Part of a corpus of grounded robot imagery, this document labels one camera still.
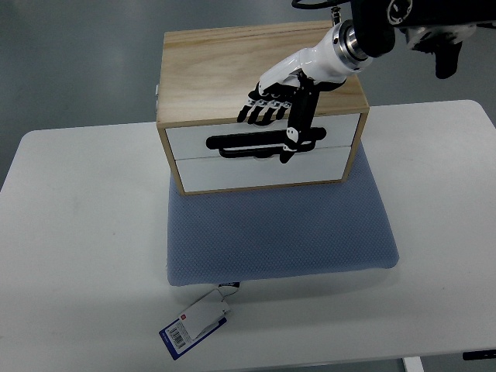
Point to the black drawer handle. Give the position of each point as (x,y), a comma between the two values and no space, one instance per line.
(261,145)

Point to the white and blue tag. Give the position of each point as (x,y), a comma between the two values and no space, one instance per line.
(195,323)

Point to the white table leg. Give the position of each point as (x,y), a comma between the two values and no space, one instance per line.
(413,364)

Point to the white top drawer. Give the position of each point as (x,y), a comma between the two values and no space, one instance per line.
(190,142)

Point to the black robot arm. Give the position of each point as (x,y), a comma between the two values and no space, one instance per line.
(435,27)

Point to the black table control panel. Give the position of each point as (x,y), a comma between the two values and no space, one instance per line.
(479,355)

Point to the white drawer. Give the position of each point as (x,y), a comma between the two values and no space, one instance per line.
(190,142)
(219,173)

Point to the blue cushion pad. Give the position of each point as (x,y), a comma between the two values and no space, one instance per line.
(281,232)

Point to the white bottom drawer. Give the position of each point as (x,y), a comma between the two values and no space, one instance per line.
(219,173)

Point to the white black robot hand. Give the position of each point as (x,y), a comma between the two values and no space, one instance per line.
(294,84)

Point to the wooden drawer cabinet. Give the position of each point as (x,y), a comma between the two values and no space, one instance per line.
(206,75)

